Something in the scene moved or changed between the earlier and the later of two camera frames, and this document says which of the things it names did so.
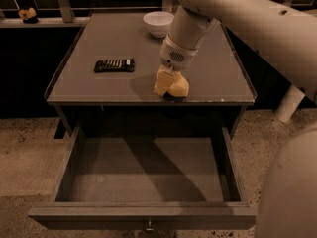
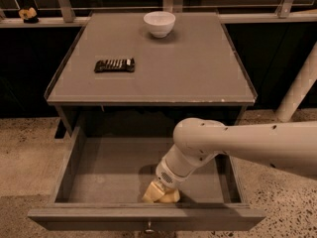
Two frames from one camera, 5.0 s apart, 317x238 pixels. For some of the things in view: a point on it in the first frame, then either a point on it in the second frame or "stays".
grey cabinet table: (107, 70) stays
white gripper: (177, 57) -> (167, 175)
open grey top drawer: (174, 183) stays
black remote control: (114, 65) stays
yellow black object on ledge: (28, 16) stays
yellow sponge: (179, 86) -> (170, 196)
